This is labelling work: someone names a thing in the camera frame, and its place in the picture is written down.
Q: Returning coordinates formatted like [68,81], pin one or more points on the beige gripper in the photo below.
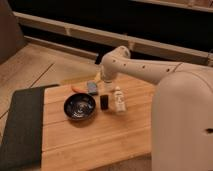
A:
[108,85]

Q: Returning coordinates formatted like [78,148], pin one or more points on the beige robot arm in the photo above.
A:
[152,71]

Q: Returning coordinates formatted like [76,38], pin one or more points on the blue grey eraser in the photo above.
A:
[92,88]

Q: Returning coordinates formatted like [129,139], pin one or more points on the black ceramic bowl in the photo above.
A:
[79,106]

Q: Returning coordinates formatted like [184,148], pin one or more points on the small white bottle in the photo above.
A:
[119,100]

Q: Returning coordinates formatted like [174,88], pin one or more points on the orange carrot toy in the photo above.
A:
[78,90]

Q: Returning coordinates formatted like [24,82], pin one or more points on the wooden cutting board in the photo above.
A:
[105,139]

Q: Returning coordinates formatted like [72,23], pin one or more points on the dark green cloth mat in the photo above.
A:
[22,138]

